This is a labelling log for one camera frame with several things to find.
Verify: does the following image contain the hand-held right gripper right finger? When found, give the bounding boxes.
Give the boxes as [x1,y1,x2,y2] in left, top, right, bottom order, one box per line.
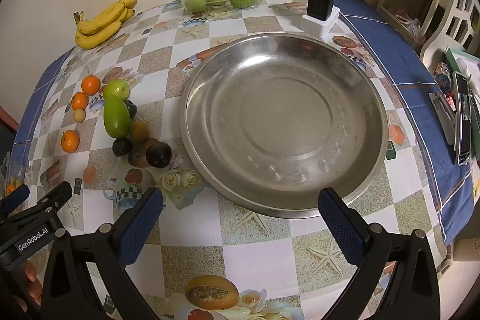
[317,187,441,320]

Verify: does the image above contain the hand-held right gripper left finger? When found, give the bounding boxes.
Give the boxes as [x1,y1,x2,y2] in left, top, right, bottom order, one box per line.
[41,186,166,320]

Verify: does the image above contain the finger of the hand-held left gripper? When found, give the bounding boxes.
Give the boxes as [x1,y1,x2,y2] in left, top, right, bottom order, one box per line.
[0,184,31,216]
[20,181,73,217]

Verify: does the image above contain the round metal basin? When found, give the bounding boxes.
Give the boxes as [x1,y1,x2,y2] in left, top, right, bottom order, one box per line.
[179,32,389,219]

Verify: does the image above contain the person's left hand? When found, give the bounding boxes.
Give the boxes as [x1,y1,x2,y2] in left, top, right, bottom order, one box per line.
[15,260,44,309]

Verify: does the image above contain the clear plastic bag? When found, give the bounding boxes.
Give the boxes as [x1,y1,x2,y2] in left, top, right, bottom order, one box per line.
[0,151,29,197]

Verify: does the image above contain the orange tangerine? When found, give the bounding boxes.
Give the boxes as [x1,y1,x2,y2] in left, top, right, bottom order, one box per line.
[71,92,89,111]
[61,130,80,154]
[81,75,102,96]

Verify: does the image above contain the reddish brown wooden bar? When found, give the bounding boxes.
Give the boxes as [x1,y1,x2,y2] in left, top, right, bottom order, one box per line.
[0,106,19,135]

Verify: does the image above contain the grey folded stand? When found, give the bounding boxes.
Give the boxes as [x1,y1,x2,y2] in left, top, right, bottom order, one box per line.
[428,92,456,145]

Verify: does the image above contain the black smartphone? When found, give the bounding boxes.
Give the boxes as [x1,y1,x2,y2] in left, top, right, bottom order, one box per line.
[452,71,473,166]

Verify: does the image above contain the yellow banana bunch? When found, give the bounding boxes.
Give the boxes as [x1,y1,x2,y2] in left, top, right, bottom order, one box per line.
[73,0,139,50]

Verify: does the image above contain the colourful tape rolls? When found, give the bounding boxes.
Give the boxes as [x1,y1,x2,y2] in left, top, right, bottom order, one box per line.
[434,61,456,94]

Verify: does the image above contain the white charging dock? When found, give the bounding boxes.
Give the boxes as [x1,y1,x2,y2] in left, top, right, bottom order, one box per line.
[301,7,341,39]

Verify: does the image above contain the white plastic chair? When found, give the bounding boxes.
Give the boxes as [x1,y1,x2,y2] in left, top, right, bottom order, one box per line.
[419,0,480,62]

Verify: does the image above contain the white plastic bag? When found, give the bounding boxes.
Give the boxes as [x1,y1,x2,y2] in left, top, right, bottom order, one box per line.
[394,13,422,37]

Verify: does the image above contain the black power adapter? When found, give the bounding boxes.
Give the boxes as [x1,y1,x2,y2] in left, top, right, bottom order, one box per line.
[307,0,337,22]

